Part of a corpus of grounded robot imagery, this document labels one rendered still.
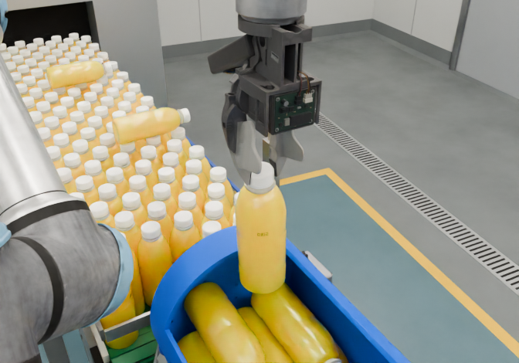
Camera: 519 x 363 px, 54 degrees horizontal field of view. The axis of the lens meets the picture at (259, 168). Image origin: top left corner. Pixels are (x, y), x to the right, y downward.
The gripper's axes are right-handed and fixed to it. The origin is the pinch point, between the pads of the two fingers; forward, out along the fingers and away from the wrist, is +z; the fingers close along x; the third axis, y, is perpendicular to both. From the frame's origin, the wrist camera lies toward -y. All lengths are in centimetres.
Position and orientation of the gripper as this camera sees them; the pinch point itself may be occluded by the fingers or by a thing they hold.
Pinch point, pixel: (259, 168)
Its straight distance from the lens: 65.6
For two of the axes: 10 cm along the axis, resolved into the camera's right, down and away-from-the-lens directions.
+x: 8.6, -2.5, 4.4
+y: 5.0, 4.5, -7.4
